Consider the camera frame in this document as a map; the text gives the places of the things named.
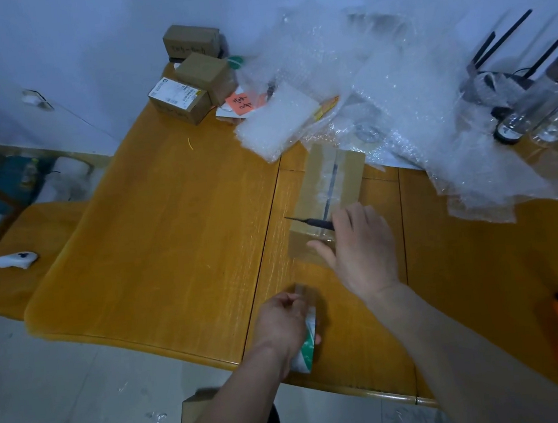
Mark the small plain cardboard box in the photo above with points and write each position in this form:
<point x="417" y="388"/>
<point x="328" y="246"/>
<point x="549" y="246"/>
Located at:
<point x="191" y="40"/>

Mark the large clear bubble wrap sheet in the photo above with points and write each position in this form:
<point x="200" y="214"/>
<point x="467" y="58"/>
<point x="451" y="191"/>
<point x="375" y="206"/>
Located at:
<point x="405" y="91"/>

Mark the person's right thumb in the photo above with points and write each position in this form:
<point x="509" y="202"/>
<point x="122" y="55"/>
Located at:
<point x="323" y="253"/>

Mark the black utility knife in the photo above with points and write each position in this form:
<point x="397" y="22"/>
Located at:
<point x="312" y="222"/>

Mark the person's left hand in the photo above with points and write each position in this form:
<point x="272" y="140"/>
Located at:
<point x="278" y="325"/>

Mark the green round object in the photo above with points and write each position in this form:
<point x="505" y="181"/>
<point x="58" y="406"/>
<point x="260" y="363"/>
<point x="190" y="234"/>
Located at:
<point x="236" y="62"/>

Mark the orange paper note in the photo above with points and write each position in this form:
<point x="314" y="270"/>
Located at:
<point x="242" y="102"/>

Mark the brown cardboard box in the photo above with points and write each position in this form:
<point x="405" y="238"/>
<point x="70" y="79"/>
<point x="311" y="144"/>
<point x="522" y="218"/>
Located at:
<point x="196" y="407"/>

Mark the white handheld controller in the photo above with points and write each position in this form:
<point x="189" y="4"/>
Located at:
<point x="15" y="260"/>

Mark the wooden stool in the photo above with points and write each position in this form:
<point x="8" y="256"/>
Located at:
<point x="24" y="250"/>

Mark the person's left forearm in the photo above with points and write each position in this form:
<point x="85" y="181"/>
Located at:
<point x="230" y="408"/>

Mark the yellow pencil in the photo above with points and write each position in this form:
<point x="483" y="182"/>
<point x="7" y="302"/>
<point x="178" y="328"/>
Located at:
<point x="326" y="107"/>

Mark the cardboard box with white label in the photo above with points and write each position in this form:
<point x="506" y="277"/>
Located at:
<point x="177" y="99"/>

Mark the small folded bubble wrap piece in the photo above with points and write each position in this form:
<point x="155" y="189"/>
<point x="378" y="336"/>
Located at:
<point x="277" y="122"/>

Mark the clear plastic scrap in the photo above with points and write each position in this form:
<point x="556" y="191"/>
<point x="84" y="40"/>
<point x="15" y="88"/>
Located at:
<point x="156" y="416"/>

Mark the person's right forearm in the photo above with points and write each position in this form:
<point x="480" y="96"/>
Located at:
<point x="454" y="364"/>

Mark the white plastic bag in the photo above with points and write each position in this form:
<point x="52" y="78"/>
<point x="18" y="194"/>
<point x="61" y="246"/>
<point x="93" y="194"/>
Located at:
<point x="69" y="178"/>

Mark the white and green tape roll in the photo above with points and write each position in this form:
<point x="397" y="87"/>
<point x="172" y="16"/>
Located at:
<point x="307" y="352"/>

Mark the person's left fingers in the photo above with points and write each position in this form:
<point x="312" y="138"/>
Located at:
<point x="296" y="300"/>

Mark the black router with antennas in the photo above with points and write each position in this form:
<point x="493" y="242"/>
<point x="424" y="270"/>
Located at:
<point x="502" y="63"/>

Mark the clear plastic bottle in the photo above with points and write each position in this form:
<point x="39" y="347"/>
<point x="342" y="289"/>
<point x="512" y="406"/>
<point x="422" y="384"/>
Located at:
<point x="538" y="102"/>

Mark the tan cube cardboard box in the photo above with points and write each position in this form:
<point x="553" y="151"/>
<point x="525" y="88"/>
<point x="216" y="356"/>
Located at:
<point x="207" y="74"/>

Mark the teal box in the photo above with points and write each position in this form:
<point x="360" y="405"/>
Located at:
<point x="18" y="177"/>

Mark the person's right hand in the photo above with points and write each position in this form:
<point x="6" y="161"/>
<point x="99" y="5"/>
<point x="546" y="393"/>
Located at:
<point x="365" y="254"/>

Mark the taped flat cardboard box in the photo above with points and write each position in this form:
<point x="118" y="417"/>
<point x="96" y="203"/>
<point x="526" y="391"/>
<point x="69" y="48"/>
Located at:
<point x="328" y="179"/>

